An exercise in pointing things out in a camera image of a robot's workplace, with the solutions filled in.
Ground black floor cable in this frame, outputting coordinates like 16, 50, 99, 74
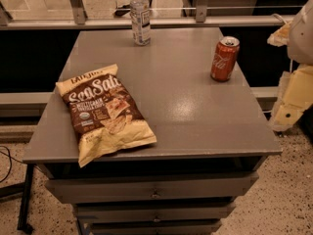
0, 145, 24, 184

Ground top grey drawer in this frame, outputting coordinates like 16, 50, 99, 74
46, 172, 258, 204

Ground bottom grey drawer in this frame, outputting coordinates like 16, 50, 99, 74
90, 219, 221, 235

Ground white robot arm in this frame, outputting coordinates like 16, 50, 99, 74
267, 0, 313, 132

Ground grey drawer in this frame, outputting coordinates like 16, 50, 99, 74
90, 219, 221, 235
46, 172, 258, 204
74, 201, 235, 223

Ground sea salt chips bag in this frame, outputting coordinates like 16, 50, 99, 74
56, 65, 157, 167

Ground black metal stand leg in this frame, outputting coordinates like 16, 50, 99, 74
0, 164, 34, 235

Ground metal glass railing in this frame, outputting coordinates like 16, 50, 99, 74
0, 0, 307, 30

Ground grey drawer cabinet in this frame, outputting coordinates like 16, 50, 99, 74
22, 27, 284, 235

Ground red coke can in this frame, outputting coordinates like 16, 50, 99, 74
210, 36, 240, 82

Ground clear plastic water bottle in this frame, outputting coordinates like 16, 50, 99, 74
130, 0, 151, 46

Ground middle grey drawer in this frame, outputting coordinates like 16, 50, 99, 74
74, 201, 235, 223

